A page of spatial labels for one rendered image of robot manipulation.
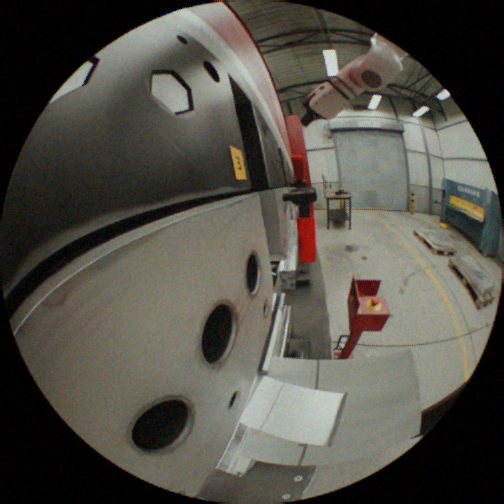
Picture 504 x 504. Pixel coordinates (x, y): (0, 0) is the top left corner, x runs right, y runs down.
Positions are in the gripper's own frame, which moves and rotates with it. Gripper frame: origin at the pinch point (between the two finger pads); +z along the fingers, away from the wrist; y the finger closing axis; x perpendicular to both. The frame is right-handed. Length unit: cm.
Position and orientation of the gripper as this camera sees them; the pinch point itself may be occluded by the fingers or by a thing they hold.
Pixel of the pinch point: (306, 120)
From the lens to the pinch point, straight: 56.5
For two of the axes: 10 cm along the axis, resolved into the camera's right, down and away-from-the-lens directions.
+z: -4.2, 1.4, 9.0
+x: -1.5, -9.9, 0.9
